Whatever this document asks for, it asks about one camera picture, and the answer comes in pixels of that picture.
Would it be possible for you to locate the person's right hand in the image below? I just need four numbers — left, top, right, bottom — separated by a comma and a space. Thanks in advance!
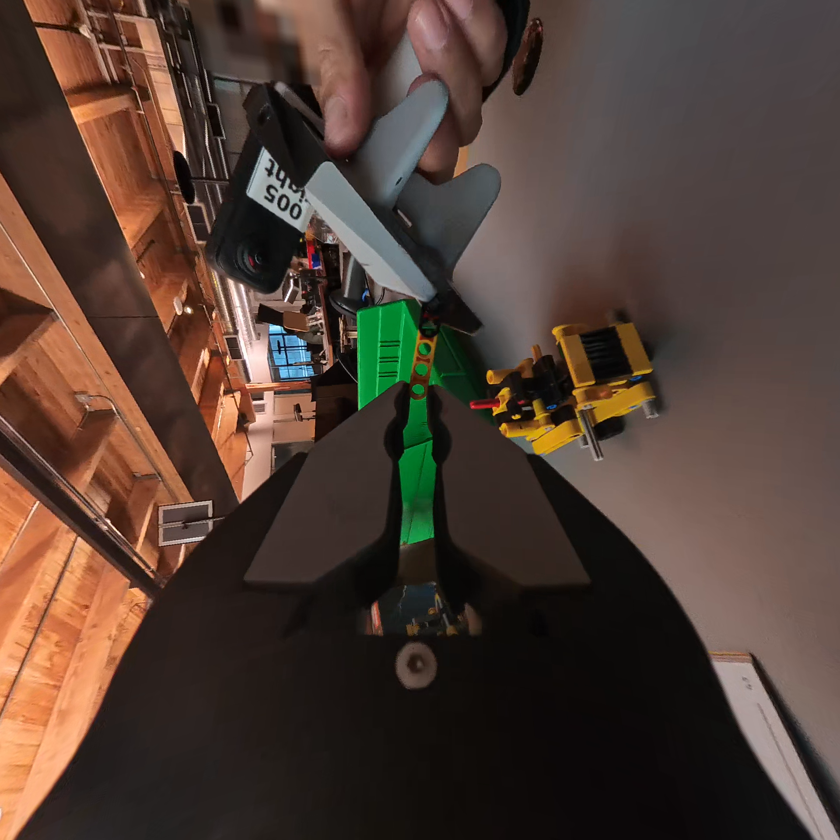
262, 0, 510, 185

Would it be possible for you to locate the white wood-edged board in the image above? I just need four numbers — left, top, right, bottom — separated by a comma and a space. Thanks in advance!
710, 651, 840, 840

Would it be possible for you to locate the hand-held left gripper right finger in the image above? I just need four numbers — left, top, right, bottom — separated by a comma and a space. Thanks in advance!
427, 387, 592, 589

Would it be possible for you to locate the green plastic bin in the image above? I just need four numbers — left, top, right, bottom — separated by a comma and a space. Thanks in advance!
356, 300, 488, 547

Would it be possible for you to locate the silver ventilation duct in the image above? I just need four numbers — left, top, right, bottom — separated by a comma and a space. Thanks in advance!
213, 272, 265, 343

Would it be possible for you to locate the yellow lego beam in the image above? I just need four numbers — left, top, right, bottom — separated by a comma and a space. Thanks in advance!
407, 314, 440, 402

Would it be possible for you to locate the yellow black lego vehicle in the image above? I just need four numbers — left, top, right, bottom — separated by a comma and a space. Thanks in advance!
470, 320, 661, 462

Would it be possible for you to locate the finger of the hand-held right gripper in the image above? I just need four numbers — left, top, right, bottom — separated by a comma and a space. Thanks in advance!
399, 163, 504, 333
304, 160, 438, 303

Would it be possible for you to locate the square ceiling light panel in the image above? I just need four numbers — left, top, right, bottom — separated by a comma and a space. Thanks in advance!
157, 500, 215, 546

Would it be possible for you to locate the lego set box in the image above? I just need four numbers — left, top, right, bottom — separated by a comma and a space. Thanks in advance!
369, 580, 482, 638

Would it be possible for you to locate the brown round object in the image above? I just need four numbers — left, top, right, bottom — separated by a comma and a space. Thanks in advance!
511, 18, 546, 97

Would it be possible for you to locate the large window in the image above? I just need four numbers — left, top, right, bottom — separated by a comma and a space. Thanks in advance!
268, 324, 330, 383

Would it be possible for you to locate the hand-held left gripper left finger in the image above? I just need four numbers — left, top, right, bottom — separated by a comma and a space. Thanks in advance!
244, 382, 405, 588

